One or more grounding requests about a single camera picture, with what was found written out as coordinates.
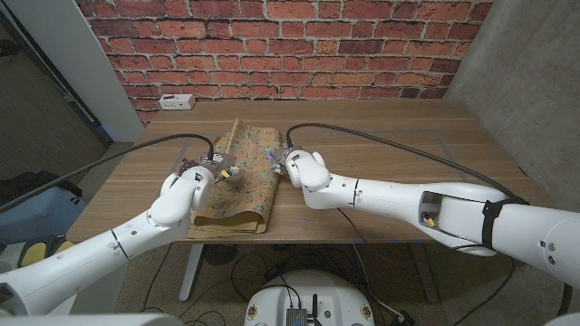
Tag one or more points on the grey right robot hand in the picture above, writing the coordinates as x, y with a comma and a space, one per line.
281, 158

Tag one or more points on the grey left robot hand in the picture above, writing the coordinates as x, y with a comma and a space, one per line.
222, 165

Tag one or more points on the brown gridded floral wrapping paper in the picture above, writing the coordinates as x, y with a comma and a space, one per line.
247, 181

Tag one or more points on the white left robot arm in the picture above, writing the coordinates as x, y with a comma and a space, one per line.
113, 244

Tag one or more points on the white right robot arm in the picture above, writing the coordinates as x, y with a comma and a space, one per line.
430, 208

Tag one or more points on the dark purple table sticker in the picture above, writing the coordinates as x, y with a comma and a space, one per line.
186, 164

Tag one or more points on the white power strip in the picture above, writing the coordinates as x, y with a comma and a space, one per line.
176, 102

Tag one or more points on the white table leg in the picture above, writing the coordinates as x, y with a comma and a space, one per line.
190, 271

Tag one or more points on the red brick printed backdrop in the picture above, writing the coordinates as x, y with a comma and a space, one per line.
272, 45

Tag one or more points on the white robot torso base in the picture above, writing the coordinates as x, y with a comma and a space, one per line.
317, 290

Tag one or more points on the small grey electronics box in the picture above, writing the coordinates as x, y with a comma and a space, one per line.
296, 317

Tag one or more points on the grey table leg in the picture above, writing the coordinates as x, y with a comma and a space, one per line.
426, 276

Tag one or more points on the black cloth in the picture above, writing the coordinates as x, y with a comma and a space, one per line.
31, 183

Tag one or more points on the yellow and black pad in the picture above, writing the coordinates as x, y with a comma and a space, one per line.
43, 248

